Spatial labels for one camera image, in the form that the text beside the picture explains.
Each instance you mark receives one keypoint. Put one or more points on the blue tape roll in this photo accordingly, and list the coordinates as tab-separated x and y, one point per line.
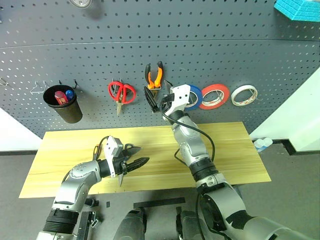
197	93

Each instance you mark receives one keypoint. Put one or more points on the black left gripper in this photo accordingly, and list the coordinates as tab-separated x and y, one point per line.
120	161

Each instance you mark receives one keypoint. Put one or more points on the red tape roll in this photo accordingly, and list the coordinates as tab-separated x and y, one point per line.
225	93

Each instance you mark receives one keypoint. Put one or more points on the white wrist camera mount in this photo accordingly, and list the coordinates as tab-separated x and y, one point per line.
181	96
110	152

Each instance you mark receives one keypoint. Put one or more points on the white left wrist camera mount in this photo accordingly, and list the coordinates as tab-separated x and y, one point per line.
110	152

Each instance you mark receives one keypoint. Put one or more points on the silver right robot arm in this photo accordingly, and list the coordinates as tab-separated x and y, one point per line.
190	140

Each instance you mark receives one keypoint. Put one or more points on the aluminium frame profile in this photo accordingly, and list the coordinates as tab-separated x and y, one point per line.
86	225

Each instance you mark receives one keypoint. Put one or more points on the silver pegboard hook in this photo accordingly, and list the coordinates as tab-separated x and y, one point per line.
3	82

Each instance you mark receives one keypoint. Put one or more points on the orange black needle-nose pliers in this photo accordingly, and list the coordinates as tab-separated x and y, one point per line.
150	81

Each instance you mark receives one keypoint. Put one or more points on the grey pegboard wall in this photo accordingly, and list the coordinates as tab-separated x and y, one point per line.
200	50

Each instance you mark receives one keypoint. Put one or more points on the black hanging cup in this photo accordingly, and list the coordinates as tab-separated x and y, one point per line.
70	112

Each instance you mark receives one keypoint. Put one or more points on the black clamp bracket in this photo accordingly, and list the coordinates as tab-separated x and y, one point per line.
92	203

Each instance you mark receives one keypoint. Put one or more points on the round silver lamp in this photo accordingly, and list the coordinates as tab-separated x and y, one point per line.
80	3

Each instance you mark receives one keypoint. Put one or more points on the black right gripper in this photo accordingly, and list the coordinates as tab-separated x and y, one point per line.
166	102

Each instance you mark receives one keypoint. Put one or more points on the clear plastic bottle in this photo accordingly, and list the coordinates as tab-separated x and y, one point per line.
259	145
267	142

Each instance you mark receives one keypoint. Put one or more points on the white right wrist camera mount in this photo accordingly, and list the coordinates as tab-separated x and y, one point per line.
181	96

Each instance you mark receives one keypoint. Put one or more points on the black double pegboard hook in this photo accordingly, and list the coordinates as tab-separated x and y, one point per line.
75	83

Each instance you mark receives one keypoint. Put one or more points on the teal foam block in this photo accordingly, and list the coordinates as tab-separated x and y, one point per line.
297	10

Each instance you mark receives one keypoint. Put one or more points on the silver scissors hook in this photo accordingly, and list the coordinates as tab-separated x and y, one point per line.
120	79

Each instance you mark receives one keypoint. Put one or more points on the white tape roll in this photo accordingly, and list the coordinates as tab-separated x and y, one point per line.
236	96

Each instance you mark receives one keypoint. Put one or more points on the dark grey rounded housing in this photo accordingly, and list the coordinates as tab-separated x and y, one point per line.
130	225
188	225

